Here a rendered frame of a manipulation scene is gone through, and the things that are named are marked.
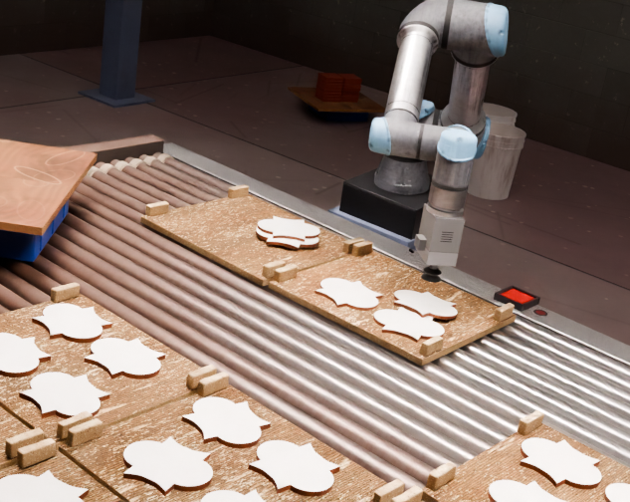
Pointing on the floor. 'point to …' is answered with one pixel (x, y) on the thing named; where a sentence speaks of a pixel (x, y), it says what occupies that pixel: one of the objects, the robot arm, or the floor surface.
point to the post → (119, 56)
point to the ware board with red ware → (337, 98)
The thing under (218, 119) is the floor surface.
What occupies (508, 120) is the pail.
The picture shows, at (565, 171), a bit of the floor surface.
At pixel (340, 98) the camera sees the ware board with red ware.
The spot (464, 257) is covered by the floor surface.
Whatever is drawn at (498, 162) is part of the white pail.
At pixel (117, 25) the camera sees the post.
